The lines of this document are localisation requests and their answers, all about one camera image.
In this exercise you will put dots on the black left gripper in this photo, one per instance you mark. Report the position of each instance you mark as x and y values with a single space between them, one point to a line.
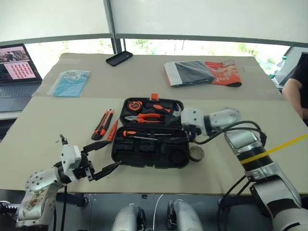
84 168

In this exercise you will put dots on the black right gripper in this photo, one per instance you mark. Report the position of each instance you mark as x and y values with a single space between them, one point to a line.
193 133

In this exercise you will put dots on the grey tape roll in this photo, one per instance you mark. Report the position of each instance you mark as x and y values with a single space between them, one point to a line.
196 154

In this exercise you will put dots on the orange black utility knife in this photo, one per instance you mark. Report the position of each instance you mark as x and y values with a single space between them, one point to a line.
102 126

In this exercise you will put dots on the black plastic tool case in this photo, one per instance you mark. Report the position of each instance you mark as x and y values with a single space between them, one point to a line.
144 154

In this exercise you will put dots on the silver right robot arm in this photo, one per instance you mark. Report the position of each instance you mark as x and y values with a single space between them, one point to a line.
243 140

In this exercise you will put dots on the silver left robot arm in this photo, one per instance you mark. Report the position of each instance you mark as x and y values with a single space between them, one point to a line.
36 184

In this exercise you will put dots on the black phone case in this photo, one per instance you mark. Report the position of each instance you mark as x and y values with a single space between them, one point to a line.
119 58

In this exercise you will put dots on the orange black screwdriver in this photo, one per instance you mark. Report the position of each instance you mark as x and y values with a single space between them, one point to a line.
132 133

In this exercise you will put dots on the orange black tape measure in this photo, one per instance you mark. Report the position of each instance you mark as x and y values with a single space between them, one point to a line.
134 105

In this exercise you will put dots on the beige cardboard sheet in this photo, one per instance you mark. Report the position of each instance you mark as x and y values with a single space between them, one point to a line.
134 79
60 115

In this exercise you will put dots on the dark cloth in plastic bag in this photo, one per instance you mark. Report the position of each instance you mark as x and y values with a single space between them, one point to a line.
192 72

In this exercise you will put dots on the silver rounded robot leg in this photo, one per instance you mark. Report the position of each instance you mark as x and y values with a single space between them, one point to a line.
186 216
127 217

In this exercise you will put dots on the red orange printed package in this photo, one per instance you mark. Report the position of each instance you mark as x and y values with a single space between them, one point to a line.
226 73

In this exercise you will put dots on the blue item in plastic bag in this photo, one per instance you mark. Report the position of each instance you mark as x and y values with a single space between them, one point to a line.
68 84

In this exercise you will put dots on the grey white sneaker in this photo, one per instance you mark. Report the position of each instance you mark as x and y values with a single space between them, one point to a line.
4 206

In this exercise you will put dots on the white roller blind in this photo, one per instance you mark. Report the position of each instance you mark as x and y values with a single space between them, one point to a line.
53 16
207 16

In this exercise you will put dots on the open grey laptop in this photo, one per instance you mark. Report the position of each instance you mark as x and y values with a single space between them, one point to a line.
16 72

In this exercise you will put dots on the clear bottle with green cap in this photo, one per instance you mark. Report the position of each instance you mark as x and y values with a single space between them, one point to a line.
279 66

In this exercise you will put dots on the grey flat panel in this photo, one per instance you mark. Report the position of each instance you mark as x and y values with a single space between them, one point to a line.
288 65

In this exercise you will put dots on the person at right edge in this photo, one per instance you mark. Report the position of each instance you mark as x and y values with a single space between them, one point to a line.
302 72

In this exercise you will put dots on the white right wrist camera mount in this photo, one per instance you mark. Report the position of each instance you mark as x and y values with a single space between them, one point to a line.
193 116

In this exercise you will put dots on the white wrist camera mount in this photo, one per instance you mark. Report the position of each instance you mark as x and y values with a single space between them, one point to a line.
69 156
193 116

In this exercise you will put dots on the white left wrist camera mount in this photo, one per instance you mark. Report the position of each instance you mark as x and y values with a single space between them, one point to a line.
69 156

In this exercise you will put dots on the grey window frame post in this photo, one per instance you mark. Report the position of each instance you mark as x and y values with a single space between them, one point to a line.
113 24

